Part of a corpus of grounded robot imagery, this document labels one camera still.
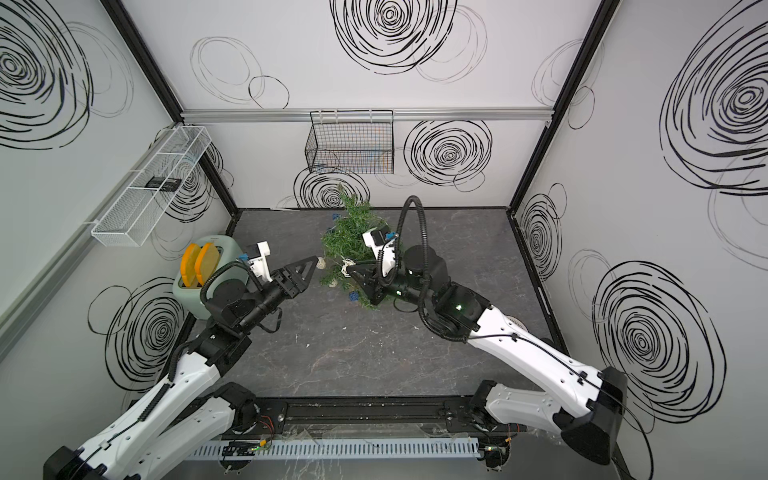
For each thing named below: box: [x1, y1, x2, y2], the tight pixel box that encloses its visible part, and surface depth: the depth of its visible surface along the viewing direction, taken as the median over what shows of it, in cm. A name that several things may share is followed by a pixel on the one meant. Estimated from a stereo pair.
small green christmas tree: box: [320, 184, 390, 310], surface depth 74 cm
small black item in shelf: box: [145, 175, 182, 192], surface depth 79 cm
